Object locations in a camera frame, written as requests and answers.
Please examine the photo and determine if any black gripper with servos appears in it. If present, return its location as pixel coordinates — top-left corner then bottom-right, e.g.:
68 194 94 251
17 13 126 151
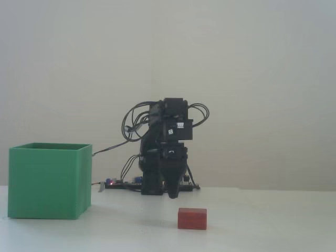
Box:
145 119 194 200

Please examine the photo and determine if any red rectangular block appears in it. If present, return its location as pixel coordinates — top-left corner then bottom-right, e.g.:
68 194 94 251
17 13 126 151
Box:
177 207 207 230

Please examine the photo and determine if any green square plastic bin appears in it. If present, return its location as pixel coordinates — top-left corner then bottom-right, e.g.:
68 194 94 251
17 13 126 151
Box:
7 142 93 220

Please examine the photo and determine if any motor driver board with connectors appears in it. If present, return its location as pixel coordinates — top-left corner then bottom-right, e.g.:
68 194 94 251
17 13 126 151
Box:
162 181 201 192

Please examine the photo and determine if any blue controller circuit board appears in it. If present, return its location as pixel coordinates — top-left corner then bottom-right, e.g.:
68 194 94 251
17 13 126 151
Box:
104 177 144 190

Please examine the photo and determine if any coloured jumper wire bundle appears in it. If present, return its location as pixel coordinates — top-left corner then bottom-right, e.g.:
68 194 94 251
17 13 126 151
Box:
183 164 197 187

